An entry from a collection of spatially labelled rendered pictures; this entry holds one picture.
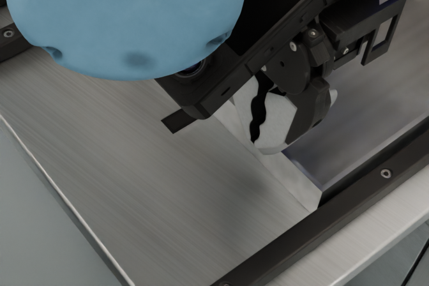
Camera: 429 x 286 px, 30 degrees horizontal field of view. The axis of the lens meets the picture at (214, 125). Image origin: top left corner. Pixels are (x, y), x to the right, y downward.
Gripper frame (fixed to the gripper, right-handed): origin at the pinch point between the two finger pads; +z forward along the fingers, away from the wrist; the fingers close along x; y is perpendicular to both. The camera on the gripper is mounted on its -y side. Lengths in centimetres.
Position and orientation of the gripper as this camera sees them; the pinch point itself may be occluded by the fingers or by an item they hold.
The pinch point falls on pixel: (256, 143)
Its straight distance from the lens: 58.3
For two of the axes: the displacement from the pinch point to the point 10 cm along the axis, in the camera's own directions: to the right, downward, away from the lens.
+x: -6.2, -6.5, 4.3
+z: -0.8, 6.0, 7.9
